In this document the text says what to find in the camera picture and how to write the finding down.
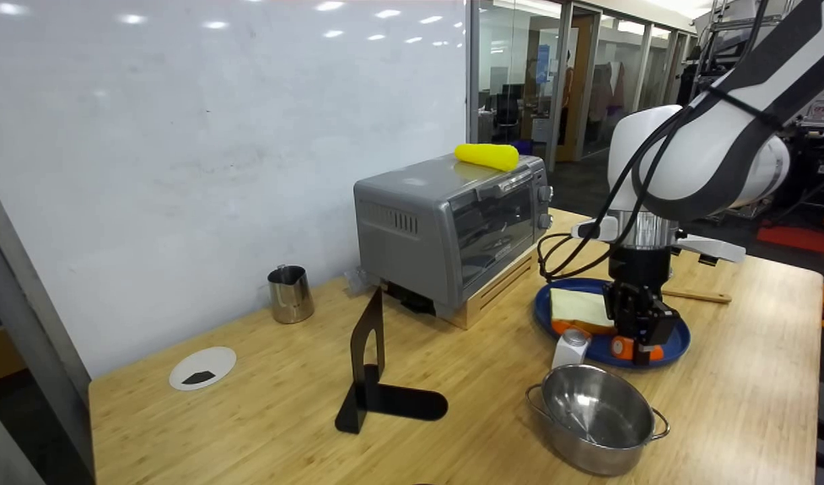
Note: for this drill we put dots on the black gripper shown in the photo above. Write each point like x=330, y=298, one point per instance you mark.
x=641, y=283

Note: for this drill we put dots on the orange carrot half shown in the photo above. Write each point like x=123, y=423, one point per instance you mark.
x=623, y=351
x=583, y=330

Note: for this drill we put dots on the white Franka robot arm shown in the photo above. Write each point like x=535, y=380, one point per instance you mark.
x=699, y=163

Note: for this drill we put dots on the blue round plate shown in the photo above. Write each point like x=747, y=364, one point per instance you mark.
x=541, y=313

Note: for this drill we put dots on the white bread slice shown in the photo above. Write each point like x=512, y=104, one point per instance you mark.
x=576, y=307

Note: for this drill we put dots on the wooden spatula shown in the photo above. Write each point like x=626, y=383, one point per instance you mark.
x=703, y=294

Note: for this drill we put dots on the wooden slatted riser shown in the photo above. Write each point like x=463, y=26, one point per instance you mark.
x=497, y=287

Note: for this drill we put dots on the red floor pad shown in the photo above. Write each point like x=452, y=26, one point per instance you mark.
x=798, y=240

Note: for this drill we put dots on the yellow plastic corn cob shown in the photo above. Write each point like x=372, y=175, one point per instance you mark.
x=487, y=155

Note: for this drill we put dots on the grey toaster oven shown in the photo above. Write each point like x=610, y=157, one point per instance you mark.
x=412, y=225

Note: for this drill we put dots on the black metal bookend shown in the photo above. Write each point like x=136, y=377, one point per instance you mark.
x=376, y=399

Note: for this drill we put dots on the metal cup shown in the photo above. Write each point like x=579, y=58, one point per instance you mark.
x=291, y=298

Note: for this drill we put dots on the white and blue wrist mount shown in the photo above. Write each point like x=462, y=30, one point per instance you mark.
x=712, y=245

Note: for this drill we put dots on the grey metal frame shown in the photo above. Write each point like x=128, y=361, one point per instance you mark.
x=16, y=306

